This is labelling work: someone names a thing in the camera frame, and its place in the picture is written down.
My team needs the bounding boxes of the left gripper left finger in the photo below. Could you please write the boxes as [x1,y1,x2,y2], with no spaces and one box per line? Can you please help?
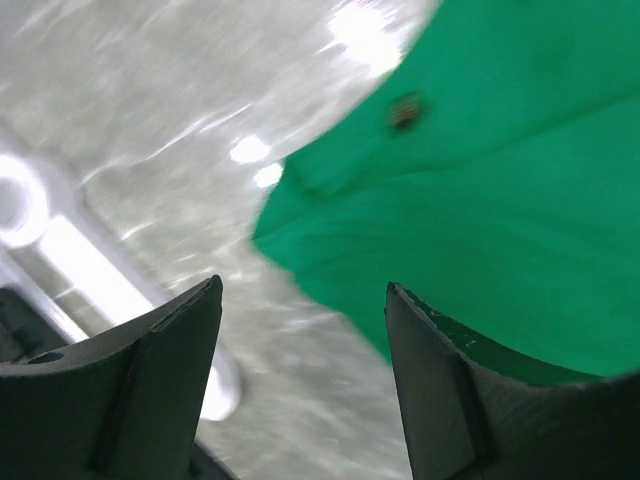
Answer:
[1,276,223,479]

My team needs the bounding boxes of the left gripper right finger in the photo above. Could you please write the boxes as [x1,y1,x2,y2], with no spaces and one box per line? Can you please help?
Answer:
[385,283,639,479]

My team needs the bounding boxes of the green t-shirt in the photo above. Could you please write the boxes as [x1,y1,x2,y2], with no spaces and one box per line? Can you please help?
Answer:
[252,1,639,376]

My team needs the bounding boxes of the white clothes rack frame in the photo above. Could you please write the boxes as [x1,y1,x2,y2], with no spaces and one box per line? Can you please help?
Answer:
[0,124,244,424]

